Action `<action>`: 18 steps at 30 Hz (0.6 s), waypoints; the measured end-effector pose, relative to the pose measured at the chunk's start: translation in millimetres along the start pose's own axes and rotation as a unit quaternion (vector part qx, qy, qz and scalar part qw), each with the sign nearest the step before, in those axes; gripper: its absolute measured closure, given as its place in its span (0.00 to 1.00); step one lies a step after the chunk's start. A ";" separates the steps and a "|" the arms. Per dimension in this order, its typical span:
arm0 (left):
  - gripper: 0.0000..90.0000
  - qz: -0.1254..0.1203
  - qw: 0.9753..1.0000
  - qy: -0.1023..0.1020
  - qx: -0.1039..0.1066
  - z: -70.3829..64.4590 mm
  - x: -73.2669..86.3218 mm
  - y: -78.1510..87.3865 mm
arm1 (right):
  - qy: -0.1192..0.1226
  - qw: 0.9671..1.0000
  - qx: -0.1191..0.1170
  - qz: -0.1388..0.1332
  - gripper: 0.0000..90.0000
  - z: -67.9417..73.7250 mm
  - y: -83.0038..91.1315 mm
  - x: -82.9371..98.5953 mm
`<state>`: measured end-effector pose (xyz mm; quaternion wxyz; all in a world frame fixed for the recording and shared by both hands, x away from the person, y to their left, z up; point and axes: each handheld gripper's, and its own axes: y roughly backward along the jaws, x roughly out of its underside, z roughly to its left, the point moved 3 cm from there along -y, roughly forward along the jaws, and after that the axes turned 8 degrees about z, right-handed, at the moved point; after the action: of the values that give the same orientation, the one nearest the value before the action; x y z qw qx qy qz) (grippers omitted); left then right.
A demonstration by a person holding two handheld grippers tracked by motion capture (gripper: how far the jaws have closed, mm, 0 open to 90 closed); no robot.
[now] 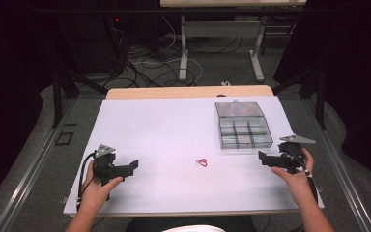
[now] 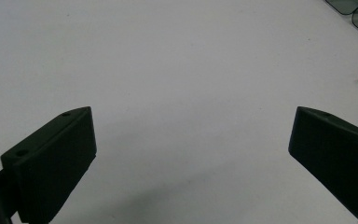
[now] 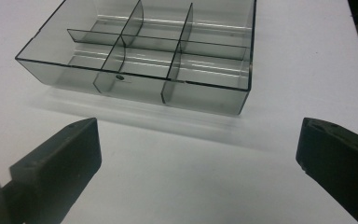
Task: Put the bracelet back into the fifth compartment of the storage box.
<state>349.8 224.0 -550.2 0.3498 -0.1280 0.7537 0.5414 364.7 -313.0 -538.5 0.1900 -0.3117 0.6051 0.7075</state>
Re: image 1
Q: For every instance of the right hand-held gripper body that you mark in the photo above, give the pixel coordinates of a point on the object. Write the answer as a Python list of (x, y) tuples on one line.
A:
[(290, 156)]

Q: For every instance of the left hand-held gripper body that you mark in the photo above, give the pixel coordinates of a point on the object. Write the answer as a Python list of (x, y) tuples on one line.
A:
[(104, 164)]

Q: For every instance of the clear plastic compartment box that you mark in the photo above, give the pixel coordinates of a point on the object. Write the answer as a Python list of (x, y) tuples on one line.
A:
[(243, 124)]

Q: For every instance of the red rubber band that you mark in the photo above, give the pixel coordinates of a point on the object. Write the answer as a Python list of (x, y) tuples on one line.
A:
[(202, 162)]

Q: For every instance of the person's right hand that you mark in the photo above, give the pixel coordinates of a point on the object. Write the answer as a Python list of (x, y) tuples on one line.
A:
[(295, 182)]

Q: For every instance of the person's left hand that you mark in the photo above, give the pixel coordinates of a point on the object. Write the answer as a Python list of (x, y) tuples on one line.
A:
[(97, 193)]

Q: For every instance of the white table mat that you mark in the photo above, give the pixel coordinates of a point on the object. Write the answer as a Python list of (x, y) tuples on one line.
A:
[(174, 135)]

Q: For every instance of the black metal stand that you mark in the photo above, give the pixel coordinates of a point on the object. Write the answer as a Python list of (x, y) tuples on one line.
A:
[(315, 90), (61, 87)]

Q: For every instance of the person's torso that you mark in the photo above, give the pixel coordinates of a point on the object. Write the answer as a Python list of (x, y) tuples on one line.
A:
[(191, 225)]

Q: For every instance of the small white floor object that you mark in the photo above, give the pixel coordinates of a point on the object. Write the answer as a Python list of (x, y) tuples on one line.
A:
[(226, 83)]

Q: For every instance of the wooden table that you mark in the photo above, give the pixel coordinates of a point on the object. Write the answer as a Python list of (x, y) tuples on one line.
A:
[(186, 92)]

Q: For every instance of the white-legged desk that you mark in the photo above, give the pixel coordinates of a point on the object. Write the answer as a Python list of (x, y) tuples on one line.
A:
[(222, 29)]

